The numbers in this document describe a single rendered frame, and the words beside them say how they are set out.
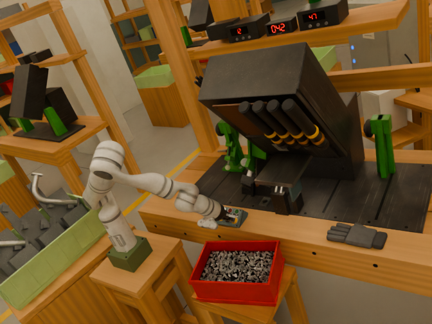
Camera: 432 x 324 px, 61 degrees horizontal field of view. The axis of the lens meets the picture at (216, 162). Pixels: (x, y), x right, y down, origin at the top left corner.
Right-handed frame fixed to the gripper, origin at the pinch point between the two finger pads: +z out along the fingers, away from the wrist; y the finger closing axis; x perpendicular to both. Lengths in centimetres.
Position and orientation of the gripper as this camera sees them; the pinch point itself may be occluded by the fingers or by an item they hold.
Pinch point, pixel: (231, 218)
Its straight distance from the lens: 157.1
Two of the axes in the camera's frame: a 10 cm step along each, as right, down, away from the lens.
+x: -2.5, 9.3, -2.7
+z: 5.4, 3.6, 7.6
